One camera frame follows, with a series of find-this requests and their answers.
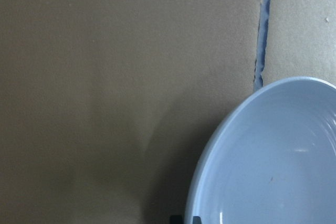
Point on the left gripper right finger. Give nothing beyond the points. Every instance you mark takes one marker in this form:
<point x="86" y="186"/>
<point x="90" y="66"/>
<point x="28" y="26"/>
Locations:
<point x="197" y="220"/>

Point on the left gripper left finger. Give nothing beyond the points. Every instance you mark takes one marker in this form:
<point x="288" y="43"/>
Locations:
<point x="176" y="219"/>

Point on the blue ceramic plate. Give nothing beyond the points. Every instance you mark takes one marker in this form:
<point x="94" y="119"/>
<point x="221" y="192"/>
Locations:
<point x="272" y="160"/>

